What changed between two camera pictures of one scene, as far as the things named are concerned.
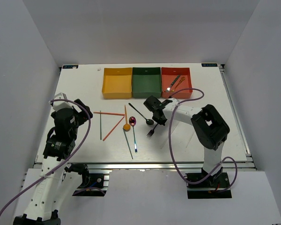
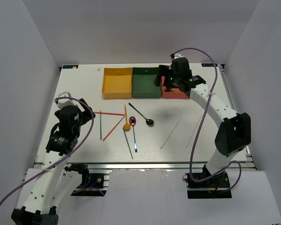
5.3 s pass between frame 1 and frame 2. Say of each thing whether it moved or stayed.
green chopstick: stayed
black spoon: stayed
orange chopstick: stayed
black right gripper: moved
